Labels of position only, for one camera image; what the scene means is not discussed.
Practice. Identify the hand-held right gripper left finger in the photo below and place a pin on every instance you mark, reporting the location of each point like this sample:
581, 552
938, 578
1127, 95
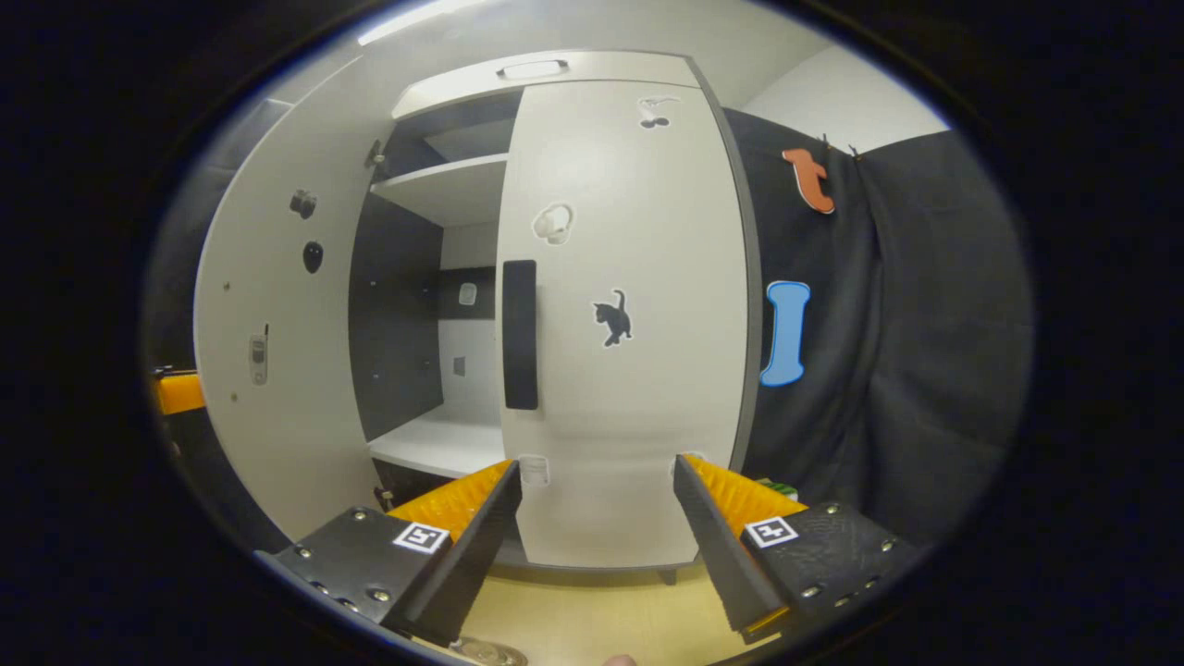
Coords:
481, 546

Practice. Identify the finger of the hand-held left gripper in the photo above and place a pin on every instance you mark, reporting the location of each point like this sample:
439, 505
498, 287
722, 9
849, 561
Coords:
180, 393

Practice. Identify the white cabinet drawer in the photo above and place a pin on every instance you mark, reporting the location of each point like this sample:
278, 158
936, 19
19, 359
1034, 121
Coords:
610, 67

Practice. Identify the toy watermelon slice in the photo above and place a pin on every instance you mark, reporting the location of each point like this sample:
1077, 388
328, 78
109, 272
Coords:
779, 487

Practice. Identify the white cabinet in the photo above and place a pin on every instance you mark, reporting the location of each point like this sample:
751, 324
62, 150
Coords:
398, 305

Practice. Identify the round brown coaster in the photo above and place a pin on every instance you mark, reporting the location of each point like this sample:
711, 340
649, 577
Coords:
465, 646

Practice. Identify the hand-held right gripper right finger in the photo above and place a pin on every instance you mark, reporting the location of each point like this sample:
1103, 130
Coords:
712, 546

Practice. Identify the white cabinet door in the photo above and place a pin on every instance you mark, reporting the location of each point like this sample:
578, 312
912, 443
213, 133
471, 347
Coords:
647, 416
277, 416

